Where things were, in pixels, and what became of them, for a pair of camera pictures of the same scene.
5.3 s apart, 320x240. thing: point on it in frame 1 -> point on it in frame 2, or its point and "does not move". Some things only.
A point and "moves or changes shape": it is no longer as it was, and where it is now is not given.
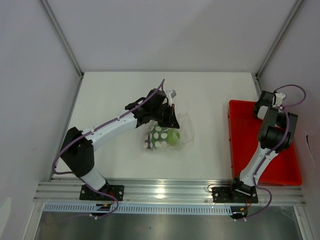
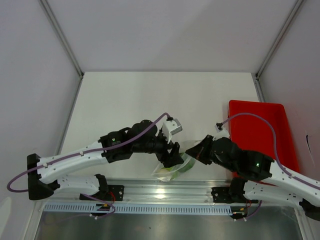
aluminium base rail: x=285 y=192 does not move
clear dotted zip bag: x=163 y=138 moves or changes shape
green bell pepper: x=173 y=136 moves or changes shape
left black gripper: x=172 y=122 -> x=173 y=158
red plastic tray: x=244 y=128 does not move
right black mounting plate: x=242 y=195 does not move
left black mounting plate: x=88 y=194 does not move
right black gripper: x=275 y=107 -> x=199 y=151
